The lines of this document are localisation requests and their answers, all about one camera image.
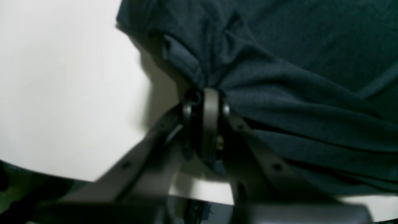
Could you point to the dark navy long-sleeve shirt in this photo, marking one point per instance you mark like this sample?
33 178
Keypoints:
316 80

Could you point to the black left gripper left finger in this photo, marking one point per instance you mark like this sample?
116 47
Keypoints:
135 190

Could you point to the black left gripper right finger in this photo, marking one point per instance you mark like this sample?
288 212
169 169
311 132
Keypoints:
266 190

